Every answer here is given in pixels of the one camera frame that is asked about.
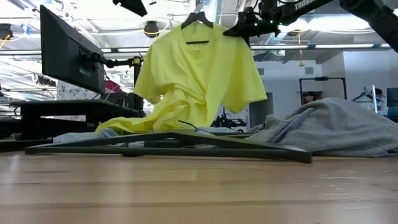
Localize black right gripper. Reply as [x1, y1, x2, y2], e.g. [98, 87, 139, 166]
[223, 6, 282, 38]

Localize dark grey clothes hanger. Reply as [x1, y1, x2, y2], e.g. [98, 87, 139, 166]
[24, 130, 313, 164]
[181, 11, 215, 45]
[123, 119, 254, 156]

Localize neon yellow t-shirt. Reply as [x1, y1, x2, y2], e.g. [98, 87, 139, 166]
[95, 21, 268, 135]

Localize grey shirt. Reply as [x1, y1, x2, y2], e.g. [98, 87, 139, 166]
[248, 97, 398, 158]

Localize light blue collared shirt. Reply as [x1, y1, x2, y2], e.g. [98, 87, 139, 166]
[52, 126, 249, 149]

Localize background clothes hanger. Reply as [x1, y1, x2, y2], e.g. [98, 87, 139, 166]
[351, 90, 385, 103]

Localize black ceiling device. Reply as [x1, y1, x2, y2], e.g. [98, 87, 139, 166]
[143, 20, 160, 39]
[0, 23, 14, 40]

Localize black monitor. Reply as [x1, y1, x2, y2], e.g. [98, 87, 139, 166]
[39, 4, 108, 94]

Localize red garment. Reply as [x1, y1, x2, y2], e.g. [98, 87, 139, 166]
[104, 80, 124, 94]

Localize black background equipment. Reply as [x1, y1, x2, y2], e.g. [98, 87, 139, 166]
[211, 108, 248, 129]

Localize grey door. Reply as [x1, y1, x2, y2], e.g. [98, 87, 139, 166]
[248, 92, 274, 128]

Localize person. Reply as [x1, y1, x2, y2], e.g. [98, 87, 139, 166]
[373, 88, 389, 116]
[303, 91, 317, 105]

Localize long ceiling light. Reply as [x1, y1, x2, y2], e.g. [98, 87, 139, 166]
[250, 43, 391, 50]

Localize floral fabric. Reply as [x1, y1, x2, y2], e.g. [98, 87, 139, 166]
[57, 81, 105, 100]

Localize dark grey desk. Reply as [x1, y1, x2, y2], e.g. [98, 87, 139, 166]
[9, 99, 142, 141]

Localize white background pole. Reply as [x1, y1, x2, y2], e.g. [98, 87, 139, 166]
[371, 84, 379, 114]

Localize blue-grey background screen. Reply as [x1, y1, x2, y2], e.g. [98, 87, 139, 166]
[386, 87, 398, 119]

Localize yellow hanging cord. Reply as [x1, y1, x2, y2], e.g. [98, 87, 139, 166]
[297, 30, 305, 68]

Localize black garment rack frame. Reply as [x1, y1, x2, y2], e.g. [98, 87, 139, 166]
[299, 77, 348, 108]

